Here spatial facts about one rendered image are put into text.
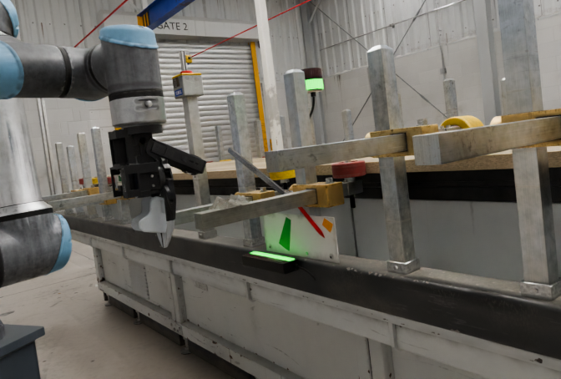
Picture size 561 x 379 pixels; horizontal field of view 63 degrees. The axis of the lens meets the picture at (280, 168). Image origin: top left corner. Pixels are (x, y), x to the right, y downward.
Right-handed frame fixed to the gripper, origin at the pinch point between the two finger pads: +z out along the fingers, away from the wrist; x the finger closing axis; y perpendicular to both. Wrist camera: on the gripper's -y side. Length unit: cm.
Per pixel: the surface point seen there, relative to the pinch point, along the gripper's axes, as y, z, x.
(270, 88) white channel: -132, -47, -135
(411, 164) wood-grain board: -51, -6, 15
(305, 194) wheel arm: -31.6, -2.7, 1.5
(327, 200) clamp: -34.8, -1.0, 4.8
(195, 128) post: -37, -22, -53
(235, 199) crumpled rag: -14.5, -4.7, 0.8
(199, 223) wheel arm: -6.3, -1.6, 0.2
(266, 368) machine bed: -57, 66, -61
